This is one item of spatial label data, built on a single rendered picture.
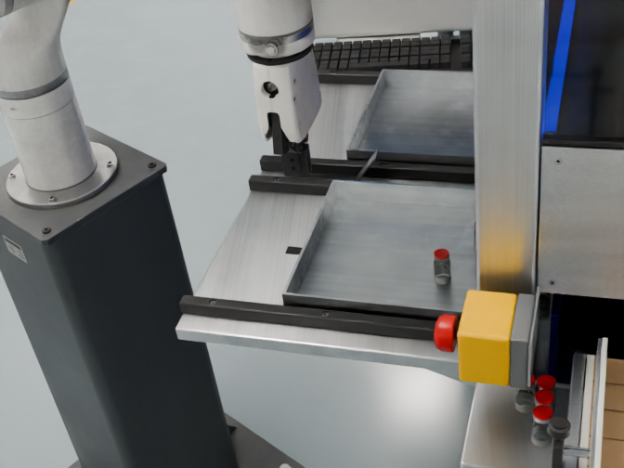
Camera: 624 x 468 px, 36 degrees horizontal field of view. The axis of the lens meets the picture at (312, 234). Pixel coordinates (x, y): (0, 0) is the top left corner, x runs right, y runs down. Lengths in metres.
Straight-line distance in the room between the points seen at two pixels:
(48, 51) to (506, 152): 0.81
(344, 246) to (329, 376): 1.07
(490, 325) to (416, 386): 1.36
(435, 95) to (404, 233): 0.39
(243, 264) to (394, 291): 0.22
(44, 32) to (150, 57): 2.51
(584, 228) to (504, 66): 0.20
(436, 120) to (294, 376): 1.00
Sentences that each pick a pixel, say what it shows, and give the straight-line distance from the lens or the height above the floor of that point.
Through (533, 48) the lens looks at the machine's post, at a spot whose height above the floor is 1.31.
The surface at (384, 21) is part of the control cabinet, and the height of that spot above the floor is 0.84.
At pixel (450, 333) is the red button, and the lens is 1.02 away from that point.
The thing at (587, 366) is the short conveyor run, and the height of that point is 0.93.
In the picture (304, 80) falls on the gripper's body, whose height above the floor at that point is 1.20.
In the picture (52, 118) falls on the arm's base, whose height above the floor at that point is 1.00.
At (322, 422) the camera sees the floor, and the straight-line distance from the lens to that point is 2.29.
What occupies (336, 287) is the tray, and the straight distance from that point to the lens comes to 1.28.
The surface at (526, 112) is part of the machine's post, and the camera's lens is 0.93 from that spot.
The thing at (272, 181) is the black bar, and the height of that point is 0.90.
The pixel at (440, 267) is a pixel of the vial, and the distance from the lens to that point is 1.25.
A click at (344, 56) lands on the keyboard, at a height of 0.83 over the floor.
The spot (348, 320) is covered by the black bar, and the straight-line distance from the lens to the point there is 1.20.
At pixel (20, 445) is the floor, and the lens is 2.46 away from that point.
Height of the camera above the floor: 1.72
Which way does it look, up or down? 37 degrees down
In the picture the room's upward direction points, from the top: 9 degrees counter-clockwise
